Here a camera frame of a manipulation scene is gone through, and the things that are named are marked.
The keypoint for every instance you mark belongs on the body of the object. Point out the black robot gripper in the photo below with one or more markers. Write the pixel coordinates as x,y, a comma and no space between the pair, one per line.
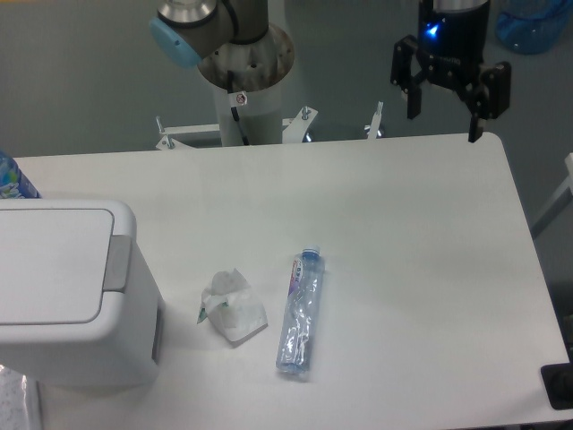
448,52

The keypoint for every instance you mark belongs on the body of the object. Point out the white plastic trash can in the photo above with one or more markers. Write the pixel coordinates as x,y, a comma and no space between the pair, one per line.
119,347

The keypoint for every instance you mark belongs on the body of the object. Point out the white trash can lid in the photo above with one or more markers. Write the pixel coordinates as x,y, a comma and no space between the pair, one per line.
53,264

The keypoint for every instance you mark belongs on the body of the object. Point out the blue water jug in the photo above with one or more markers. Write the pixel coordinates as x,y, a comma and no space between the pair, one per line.
531,27

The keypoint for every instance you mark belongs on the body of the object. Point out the empty clear plastic bottle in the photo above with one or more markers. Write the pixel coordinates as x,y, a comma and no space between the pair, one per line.
302,310

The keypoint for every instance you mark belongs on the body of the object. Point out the crumpled white tissue pack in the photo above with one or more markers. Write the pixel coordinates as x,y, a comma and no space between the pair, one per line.
232,307

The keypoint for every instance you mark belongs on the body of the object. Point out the black device at table edge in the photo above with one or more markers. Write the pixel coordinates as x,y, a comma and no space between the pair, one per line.
557,380

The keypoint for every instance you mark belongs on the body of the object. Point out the grey lid push button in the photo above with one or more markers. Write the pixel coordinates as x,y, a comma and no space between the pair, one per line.
118,263

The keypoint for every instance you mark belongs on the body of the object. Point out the blue labelled bottle left edge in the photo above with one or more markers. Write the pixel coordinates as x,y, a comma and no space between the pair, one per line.
14,184

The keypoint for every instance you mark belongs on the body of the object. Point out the speckled white bag corner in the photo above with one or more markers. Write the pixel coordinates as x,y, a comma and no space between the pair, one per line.
20,401

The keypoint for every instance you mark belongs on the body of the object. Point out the white frame at right edge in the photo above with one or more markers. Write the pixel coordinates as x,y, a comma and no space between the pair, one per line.
555,204

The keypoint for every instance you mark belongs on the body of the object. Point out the white metal mounting frame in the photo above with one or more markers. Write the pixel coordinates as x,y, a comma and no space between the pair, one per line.
295,129

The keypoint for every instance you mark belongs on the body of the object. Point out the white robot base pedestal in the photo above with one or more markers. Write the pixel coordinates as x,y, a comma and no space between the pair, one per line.
246,83

